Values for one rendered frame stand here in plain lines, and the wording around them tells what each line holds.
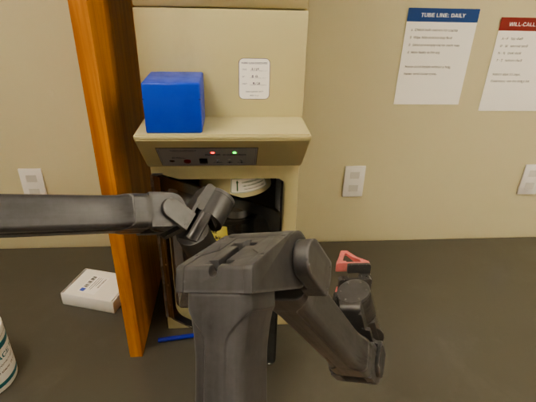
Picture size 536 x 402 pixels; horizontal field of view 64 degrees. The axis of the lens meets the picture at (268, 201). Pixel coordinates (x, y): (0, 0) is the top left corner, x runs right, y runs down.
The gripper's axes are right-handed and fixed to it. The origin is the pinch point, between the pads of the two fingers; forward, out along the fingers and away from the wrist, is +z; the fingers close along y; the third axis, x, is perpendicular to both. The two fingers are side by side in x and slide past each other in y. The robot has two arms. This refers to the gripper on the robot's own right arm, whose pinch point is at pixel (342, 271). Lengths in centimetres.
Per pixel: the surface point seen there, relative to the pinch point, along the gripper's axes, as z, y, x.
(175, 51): 12, 43, 34
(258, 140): 0.8, 29.8, 18.6
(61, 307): 22, -26, 71
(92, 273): 31, -22, 65
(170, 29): 12, 47, 34
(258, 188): 15.5, 12.8, 17.6
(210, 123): 7.6, 31.0, 27.5
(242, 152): 4.3, 26.1, 21.4
